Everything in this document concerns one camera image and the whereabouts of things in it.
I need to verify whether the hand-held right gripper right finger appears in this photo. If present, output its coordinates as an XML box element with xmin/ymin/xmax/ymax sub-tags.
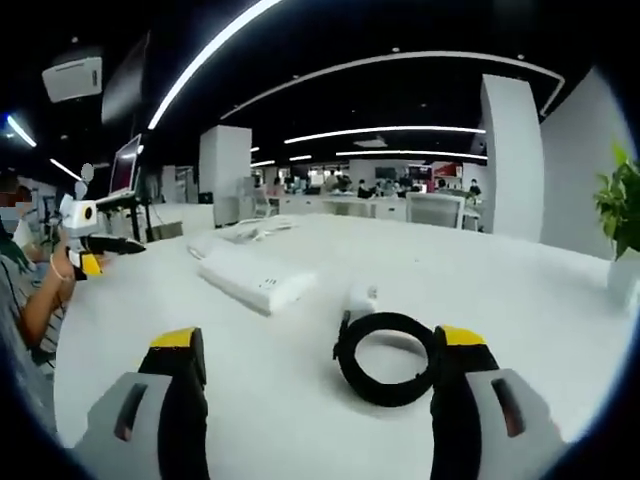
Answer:
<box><xmin>429</xmin><ymin>323</ymin><xmax>567</xmax><ymax>480</ymax></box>

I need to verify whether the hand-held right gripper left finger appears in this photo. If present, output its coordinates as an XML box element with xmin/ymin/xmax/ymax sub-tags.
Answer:
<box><xmin>73</xmin><ymin>326</ymin><xmax>210</xmax><ymax>480</ymax></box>

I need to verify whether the black charger cable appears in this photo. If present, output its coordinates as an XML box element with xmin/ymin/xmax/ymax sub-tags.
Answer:
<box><xmin>331</xmin><ymin>309</ymin><xmax>442</xmax><ymax>408</ymax></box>

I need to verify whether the white power strip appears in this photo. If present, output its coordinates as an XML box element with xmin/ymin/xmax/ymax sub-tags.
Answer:
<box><xmin>197</xmin><ymin>247</ymin><xmax>320</xmax><ymax>317</ymax></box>

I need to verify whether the white charger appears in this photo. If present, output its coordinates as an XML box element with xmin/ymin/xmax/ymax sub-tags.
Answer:
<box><xmin>347</xmin><ymin>282</ymin><xmax>382</xmax><ymax>317</ymax></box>

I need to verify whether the white desk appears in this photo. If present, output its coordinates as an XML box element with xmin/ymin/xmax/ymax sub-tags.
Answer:
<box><xmin>52</xmin><ymin>212</ymin><xmax>640</xmax><ymax>480</ymax></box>

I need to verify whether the person's left hand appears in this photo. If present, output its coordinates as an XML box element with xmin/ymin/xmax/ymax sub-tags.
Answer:
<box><xmin>51</xmin><ymin>239</ymin><xmax>77</xmax><ymax>282</ymax></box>

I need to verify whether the open laptop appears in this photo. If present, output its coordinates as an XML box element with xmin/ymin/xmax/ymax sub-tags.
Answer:
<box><xmin>108</xmin><ymin>133</ymin><xmax>144</xmax><ymax>197</ymax></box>

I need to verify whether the operator in striped shirt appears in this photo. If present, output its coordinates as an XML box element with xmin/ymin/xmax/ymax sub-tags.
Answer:
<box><xmin>0</xmin><ymin>249</ymin><xmax>69</xmax><ymax>436</ymax></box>

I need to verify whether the white ceiling air conditioner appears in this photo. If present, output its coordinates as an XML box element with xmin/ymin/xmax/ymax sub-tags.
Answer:
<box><xmin>42</xmin><ymin>55</ymin><xmax>105</xmax><ymax>104</ymax></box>

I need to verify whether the white plant pot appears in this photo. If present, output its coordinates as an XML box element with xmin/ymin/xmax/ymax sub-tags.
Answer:
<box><xmin>606</xmin><ymin>247</ymin><xmax>640</xmax><ymax>314</ymax></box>

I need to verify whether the white mesh chair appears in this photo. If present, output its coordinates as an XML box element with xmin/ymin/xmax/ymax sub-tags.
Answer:
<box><xmin>405</xmin><ymin>192</ymin><xmax>466</xmax><ymax>230</ymax></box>

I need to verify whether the green potted plant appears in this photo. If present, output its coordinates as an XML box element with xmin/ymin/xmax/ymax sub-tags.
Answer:
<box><xmin>593</xmin><ymin>142</ymin><xmax>640</xmax><ymax>261</ymax></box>

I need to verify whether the coiled white cable bundle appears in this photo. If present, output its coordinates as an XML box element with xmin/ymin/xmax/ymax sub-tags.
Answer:
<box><xmin>219</xmin><ymin>218</ymin><xmax>301</xmax><ymax>245</ymax></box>

